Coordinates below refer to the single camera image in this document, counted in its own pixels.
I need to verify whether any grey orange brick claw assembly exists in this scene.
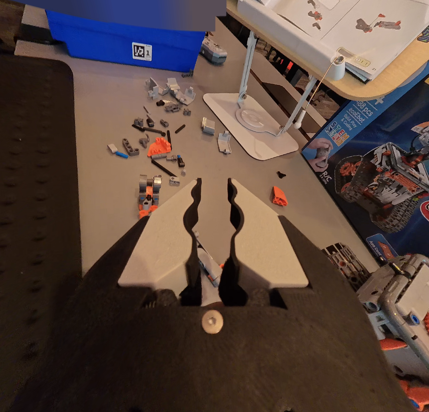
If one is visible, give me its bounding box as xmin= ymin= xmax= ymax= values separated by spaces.
xmin=139 ymin=175 xmax=162 ymax=201

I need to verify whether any black perforated pad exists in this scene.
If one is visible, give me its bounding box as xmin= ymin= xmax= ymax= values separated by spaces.
xmin=0 ymin=55 xmax=82 ymax=352

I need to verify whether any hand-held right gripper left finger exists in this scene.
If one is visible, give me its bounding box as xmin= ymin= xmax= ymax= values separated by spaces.
xmin=118 ymin=178 xmax=202 ymax=289

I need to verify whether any scatter of dark grey connectors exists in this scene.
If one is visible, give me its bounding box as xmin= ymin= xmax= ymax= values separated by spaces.
xmin=132 ymin=99 xmax=192 ymax=148

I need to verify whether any grey white orange brick arm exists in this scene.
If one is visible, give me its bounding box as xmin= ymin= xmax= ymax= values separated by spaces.
xmin=197 ymin=231 xmax=224 ymax=286

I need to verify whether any white book stand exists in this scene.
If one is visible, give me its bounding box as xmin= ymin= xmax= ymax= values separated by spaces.
xmin=203 ymin=0 xmax=429 ymax=161

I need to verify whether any instruction booklet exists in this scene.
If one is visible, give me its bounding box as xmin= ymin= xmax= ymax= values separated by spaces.
xmin=235 ymin=0 xmax=429 ymax=81

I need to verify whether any grey toy battery hub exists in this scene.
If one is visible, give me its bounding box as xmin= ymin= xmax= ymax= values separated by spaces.
xmin=200 ymin=37 xmax=228 ymax=64

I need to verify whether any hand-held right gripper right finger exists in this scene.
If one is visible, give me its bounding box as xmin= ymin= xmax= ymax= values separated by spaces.
xmin=228 ymin=177 xmax=309 ymax=289

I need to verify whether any long black axle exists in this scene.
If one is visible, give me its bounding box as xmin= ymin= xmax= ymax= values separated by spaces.
xmin=151 ymin=160 xmax=177 ymax=178

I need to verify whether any pile of light grey panels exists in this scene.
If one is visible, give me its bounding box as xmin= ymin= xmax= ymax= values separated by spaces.
xmin=146 ymin=78 xmax=196 ymax=105

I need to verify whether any blue plastic bin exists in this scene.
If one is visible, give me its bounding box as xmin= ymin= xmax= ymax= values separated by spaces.
xmin=45 ymin=10 xmax=206 ymax=73

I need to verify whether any orange panel brick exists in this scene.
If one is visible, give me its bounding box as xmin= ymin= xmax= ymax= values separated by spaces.
xmin=147 ymin=137 xmax=172 ymax=158

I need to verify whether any dark blue robot kit box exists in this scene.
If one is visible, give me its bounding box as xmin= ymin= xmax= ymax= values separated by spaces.
xmin=302 ymin=70 xmax=429 ymax=262

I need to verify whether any grey tracked toy robot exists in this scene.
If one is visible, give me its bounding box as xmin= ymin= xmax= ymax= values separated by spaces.
xmin=322 ymin=243 xmax=429 ymax=412

